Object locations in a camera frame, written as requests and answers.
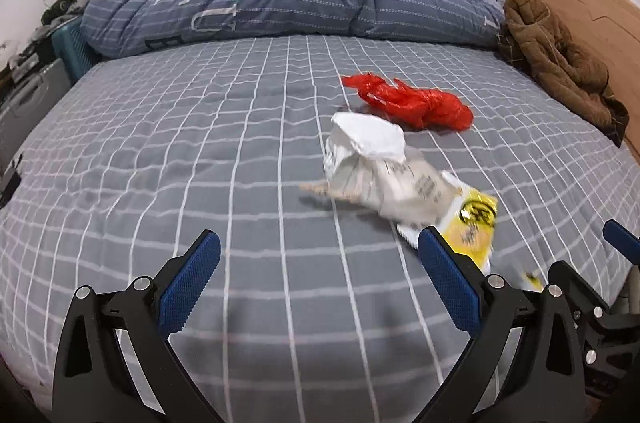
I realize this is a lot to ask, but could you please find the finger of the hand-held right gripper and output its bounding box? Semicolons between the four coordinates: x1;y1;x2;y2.
602;219;640;265
547;260;640;399

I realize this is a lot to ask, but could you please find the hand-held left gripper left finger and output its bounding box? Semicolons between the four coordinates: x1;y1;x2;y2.
52;229;222;423

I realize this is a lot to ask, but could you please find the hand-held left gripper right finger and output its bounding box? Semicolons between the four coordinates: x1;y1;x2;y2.
417;225;587;423

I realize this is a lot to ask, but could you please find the yellow snack packet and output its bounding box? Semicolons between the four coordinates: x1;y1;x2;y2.
397;170;545;293

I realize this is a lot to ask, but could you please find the white snack bag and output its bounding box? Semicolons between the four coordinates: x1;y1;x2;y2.
322;112;463;227

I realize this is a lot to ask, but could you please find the bed with grey checked sheet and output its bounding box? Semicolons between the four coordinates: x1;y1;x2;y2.
0;34;640;423

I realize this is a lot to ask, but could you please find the red plastic bag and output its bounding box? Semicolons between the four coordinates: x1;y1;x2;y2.
341;72;474;133

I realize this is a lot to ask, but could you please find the brown quilted jacket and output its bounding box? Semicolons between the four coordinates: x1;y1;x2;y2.
496;0;630;149

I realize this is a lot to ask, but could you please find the black cloth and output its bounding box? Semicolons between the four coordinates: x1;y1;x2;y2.
0;152;25;210

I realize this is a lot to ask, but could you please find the blue plastic crate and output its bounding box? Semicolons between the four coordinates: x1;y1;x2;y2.
51;20;104;85

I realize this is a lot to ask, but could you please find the blue striped quilt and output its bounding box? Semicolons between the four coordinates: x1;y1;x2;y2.
81;0;507;58

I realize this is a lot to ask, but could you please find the dark clutter pile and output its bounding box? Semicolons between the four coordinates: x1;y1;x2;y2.
39;0;90;28

